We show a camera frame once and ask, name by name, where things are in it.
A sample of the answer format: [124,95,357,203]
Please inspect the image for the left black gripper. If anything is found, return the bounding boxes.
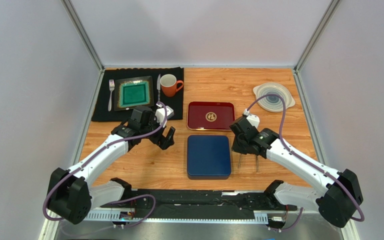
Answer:
[140,112,175,150]

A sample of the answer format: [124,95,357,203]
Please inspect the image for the metal serving tongs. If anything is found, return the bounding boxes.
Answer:
[237,153,259,173]

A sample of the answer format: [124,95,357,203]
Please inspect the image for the navy box lid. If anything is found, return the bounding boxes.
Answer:
[186,135,232,176]

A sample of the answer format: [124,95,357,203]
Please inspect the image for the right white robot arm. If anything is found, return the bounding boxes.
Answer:
[229,116,363,228]

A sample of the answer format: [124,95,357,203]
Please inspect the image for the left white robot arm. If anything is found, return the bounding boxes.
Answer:
[42,102,176,225]

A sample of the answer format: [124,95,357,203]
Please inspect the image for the red lacquer tray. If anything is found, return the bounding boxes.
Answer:
[186,101,236,131]

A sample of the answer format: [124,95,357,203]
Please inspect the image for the white round plate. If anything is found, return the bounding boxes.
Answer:
[253,82,296,113]

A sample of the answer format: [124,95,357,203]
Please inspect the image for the navy box with paper cups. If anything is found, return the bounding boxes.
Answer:
[187,174,229,180]

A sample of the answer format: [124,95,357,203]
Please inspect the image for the orange mug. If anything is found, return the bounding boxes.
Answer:
[160,74,184,97]

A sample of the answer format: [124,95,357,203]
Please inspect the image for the table knife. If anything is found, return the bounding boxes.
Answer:
[156,74,161,102]

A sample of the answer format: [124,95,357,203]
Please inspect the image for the green square plate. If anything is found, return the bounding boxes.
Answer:
[113,76,155,112]

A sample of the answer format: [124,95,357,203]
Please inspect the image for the black placemat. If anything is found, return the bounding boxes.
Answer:
[91,67,184,122]

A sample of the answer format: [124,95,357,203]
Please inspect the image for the silver fork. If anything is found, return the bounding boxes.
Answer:
[107,79,115,112]

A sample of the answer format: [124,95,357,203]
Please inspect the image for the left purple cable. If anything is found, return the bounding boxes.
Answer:
[42,101,157,229]

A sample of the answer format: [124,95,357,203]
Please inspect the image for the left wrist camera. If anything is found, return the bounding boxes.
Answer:
[155,103,175,128]

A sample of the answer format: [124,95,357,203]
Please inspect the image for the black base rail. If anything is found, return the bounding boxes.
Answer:
[117,189,298,220]

